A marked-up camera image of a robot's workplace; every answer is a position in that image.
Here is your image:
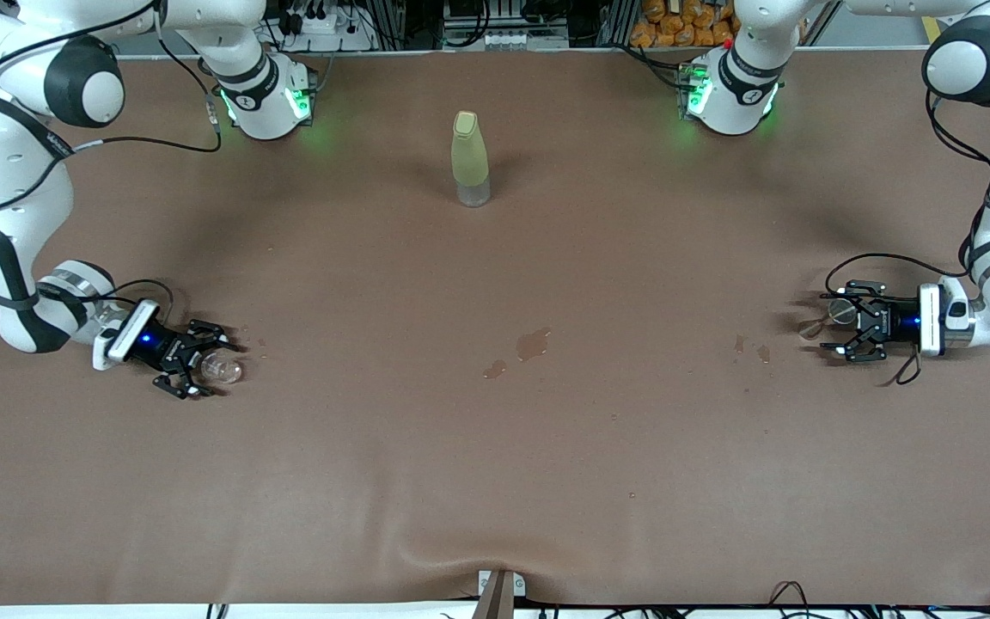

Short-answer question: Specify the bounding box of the steel jigger measuring cup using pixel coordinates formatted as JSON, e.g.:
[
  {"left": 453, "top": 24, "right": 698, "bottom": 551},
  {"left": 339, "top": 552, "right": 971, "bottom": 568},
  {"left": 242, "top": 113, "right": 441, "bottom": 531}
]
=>
[{"left": 798, "top": 297, "right": 859, "bottom": 340}]

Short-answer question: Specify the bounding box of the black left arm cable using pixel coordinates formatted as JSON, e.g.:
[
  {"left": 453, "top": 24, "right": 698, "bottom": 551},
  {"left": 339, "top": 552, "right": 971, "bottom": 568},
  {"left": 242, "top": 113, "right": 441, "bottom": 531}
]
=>
[{"left": 823, "top": 86, "right": 990, "bottom": 388}]

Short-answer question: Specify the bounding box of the orange snack bag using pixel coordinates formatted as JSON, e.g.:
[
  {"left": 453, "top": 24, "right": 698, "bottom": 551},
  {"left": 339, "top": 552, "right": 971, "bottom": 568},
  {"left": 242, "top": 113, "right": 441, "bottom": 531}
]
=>
[{"left": 630, "top": 0, "right": 741, "bottom": 49}]

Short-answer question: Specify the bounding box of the clear glass beaker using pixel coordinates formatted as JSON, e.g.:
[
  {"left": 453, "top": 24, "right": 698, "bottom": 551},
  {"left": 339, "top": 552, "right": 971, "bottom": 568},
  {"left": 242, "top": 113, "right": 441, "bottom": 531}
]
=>
[{"left": 199, "top": 350, "right": 245, "bottom": 386}]

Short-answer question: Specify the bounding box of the black cable loop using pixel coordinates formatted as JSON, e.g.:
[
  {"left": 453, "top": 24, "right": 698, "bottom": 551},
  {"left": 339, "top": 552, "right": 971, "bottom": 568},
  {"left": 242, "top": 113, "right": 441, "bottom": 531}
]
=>
[{"left": 768, "top": 581, "right": 814, "bottom": 619}]

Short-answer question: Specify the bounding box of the frosted green bottle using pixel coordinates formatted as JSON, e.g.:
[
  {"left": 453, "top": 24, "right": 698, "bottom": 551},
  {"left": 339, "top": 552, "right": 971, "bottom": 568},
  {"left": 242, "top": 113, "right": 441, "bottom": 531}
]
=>
[{"left": 450, "top": 110, "right": 492, "bottom": 209}]

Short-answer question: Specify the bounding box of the brown table mat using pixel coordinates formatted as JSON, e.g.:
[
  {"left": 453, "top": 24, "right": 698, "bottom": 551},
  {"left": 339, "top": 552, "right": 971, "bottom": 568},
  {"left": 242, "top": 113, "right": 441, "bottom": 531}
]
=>
[{"left": 0, "top": 47, "right": 990, "bottom": 607}]

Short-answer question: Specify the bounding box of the table edge bracket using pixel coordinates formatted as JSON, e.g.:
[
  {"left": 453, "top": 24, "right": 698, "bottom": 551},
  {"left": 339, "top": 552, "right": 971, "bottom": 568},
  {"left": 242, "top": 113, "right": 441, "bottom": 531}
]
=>
[{"left": 474, "top": 569, "right": 529, "bottom": 619}]

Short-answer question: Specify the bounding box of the white power strip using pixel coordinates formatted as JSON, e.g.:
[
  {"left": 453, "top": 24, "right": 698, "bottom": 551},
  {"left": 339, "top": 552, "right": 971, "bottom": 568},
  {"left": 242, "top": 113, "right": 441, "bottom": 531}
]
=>
[{"left": 276, "top": 7, "right": 376, "bottom": 52}]

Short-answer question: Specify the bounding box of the large spilled liquid puddle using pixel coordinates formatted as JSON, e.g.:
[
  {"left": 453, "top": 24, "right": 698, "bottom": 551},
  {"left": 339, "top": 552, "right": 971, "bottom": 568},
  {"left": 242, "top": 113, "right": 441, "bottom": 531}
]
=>
[{"left": 516, "top": 327, "right": 552, "bottom": 363}]

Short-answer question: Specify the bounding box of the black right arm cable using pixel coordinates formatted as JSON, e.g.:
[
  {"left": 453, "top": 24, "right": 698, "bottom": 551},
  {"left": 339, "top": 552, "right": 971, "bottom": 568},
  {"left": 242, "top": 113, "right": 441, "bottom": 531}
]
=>
[{"left": 0, "top": 0, "right": 223, "bottom": 323}]

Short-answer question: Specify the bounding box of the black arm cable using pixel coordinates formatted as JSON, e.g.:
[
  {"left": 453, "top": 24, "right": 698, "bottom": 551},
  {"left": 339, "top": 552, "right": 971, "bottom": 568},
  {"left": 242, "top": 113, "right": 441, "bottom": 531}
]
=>
[
  {"left": 823, "top": 86, "right": 990, "bottom": 388},
  {"left": 0, "top": 0, "right": 223, "bottom": 323}
]

